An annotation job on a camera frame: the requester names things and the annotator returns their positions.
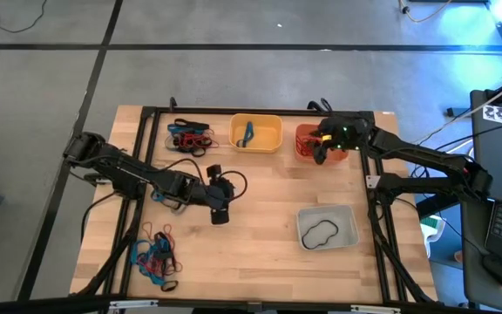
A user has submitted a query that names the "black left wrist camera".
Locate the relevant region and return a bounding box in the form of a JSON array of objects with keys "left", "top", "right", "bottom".
[{"left": 222, "top": 181, "right": 238, "bottom": 205}]

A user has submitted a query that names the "orange plastic basket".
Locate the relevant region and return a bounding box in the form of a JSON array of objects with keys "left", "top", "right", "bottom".
[{"left": 294, "top": 123, "right": 349, "bottom": 164}]

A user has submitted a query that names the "black crossbar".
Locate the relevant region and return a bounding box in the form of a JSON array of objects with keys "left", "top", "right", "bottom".
[{"left": 0, "top": 295, "right": 502, "bottom": 314}]

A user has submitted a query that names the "black aluminium table frame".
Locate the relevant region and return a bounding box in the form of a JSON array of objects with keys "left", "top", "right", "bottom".
[{"left": 71, "top": 96, "right": 438, "bottom": 306}]

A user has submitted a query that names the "black arm base cable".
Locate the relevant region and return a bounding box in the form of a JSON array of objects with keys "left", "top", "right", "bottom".
[{"left": 79, "top": 190, "right": 119, "bottom": 245}]

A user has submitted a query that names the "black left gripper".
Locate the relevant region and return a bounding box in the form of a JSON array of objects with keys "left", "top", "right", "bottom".
[{"left": 196, "top": 163, "right": 231, "bottom": 226}]

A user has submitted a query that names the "dark grey desk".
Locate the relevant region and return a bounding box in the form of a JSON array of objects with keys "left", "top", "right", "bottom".
[{"left": 459, "top": 89, "right": 502, "bottom": 313}]

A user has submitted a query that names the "white plastic basket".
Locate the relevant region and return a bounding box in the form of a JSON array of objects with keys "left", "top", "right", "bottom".
[{"left": 295, "top": 204, "right": 361, "bottom": 251}]

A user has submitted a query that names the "yellow plastic basket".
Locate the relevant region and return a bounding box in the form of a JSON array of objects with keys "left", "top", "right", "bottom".
[{"left": 228, "top": 113, "right": 284, "bottom": 154}]

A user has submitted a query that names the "silver metal bracket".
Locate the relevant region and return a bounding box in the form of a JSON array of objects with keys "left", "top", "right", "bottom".
[
  {"left": 349, "top": 304, "right": 403, "bottom": 314},
  {"left": 108, "top": 298, "right": 159, "bottom": 311}
]

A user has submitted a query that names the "upper pile of cables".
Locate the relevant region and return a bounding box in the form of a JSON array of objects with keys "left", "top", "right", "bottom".
[{"left": 175, "top": 132, "right": 220, "bottom": 150}]

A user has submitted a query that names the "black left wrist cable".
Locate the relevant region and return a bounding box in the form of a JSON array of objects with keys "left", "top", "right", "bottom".
[{"left": 163, "top": 157, "right": 249, "bottom": 204}]

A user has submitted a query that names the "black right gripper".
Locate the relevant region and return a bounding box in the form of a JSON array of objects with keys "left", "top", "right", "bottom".
[{"left": 313, "top": 116, "right": 372, "bottom": 166}]

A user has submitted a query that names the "beige floor cable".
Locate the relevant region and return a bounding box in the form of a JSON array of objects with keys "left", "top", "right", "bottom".
[{"left": 397, "top": 0, "right": 454, "bottom": 24}]

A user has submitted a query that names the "white cable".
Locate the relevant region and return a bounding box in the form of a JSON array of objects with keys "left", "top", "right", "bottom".
[{"left": 401, "top": 72, "right": 502, "bottom": 149}]

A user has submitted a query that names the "black power adapter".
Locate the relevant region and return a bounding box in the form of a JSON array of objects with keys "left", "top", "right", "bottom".
[{"left": 445, "top": 106, "right": 470, "bottom": 119}]

